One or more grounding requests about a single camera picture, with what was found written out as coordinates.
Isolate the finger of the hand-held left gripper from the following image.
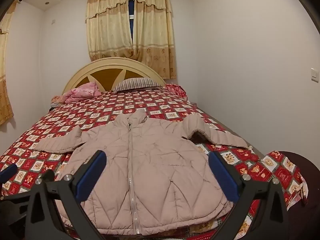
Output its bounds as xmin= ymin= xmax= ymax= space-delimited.
xmin=0 ymin=164 xmax=18 ymax=183
xmin=43 ymin=169 xmax=56 ymax=182

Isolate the beige quilted puffer jacket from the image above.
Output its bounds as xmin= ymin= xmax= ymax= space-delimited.
xmin=35 ymin=109 xmax=255 ymax=235

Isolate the dark maroon round furniture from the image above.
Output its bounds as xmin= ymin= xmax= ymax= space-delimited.
xmin=277 ymin=151 xmax=320 ymax=230

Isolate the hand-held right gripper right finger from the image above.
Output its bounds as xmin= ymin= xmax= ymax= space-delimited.
xmin=208 ymin=151 xmax=291 ymax=240

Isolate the striped pillow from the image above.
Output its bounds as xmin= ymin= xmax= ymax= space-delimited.
xmin=113 ymin=78 xmax=164 ymax=92

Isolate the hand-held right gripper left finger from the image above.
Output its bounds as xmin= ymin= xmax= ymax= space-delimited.
xmin=24 ymin=150 xmax=108 ymax=240

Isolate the cream and brown headboard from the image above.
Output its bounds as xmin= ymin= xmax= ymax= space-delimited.
xmin=62 ymin=57 xmax=167 ymax=94

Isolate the yellow floral side curtain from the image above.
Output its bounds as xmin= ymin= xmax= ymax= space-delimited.
xmin=0 ymin=0 xmax=20 ymax=125

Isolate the red checkered printed bedsheet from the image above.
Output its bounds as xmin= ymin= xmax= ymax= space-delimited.
xmin=0 ymin=84 xmax=309 ymax=240

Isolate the cream floral window curtain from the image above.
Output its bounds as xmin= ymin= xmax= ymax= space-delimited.
xmin=85 ymin=0 xmax=135 ymax=62
xmin=132 ymin=0 xmax=177 ymax=79

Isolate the dark window pane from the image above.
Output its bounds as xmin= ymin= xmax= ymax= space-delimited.
xmin=128 ymin=0 xmax=136 ymax=41

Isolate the pink folded quilt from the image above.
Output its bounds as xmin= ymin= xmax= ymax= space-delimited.
xmin=51 ymin=81 xmax=102 ymax=104

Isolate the red crumpled cloth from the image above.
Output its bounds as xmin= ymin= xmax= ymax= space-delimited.
xmin=164 ymin=84 xmax=188 ymax=98

